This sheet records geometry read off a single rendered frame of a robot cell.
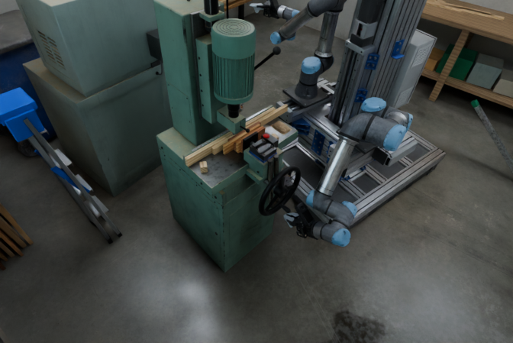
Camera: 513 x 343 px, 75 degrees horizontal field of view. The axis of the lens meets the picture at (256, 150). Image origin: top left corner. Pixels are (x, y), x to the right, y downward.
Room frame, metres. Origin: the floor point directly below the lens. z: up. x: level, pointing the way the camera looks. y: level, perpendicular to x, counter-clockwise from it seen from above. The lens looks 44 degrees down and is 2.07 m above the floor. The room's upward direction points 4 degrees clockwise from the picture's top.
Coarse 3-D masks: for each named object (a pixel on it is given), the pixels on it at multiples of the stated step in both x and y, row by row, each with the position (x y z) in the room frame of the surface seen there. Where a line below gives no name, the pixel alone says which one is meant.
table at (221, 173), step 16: (272, 128) 1.38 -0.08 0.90; (208, 160) 1.11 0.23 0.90; (224, 160) 1.12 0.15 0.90; (240, 160) 1.13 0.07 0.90; (192, 176) 1.04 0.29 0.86; (208, 176) 1.01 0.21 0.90; (224, 176) 1.02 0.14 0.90; (240, 176) 1.07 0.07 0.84; (256, 176) 1.06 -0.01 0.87; (208, 192) 0.96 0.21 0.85
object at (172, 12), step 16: (160, 0) 1.44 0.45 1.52; (176, 0) 1.45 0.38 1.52; (192, 0) 1.46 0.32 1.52; (160, 16) 1.42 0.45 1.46; (176, 16) 1.33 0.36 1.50; (160, 32) 1.43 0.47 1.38; (176, 32) 1.34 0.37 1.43; (176, 48) 1.35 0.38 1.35; (192, 48) 1.33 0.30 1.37; (176, 64) 1.36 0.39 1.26; (192, 64) 1.32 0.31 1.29; (176, 80) 1.38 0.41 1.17; (192, 80) 1.31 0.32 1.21; (176, 96) 1.39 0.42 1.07; (192, 96) 1.31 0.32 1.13; (176, 112) 1.40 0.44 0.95; (192, 112) 1.31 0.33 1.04; (176, 128) 1.42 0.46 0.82; (192, 128) 1.31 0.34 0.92; (208, 128) 1.37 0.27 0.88; (224, 128) 1.45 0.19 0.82
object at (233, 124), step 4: (220, 108) 1.31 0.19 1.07; (224, 108) 1.31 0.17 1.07; (220, 112) 1.28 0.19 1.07; (224, 112) 1.28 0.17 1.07; (220, 116) 1.27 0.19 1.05; (224, 116) 1.25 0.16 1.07; (228, 116) 1.25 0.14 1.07; (240, 116) 1.26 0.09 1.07; (220, 120) 1.27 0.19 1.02; (224, 120) 1.25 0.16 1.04; (228, 120) 1.23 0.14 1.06; (232, 120) 1.22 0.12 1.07; (236, 120) 1.23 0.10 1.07; (240, 120) 1.23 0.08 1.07; (244, 120) 1.24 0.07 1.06; (224, 124) 1.25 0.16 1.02; (228, 124) 1.23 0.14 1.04; (232, 124) 1.21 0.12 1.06; (236, 124) 1.21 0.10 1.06; (240, 124) 1.23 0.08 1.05; (244, 124) 1.25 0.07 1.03; (228, 128) 1.23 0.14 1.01; (232, 128) 1.21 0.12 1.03; (236, 128) 1.21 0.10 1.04; (240, 128) 1.23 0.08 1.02; (232, 132) 1.21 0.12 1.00; (236, 132) 1.21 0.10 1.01
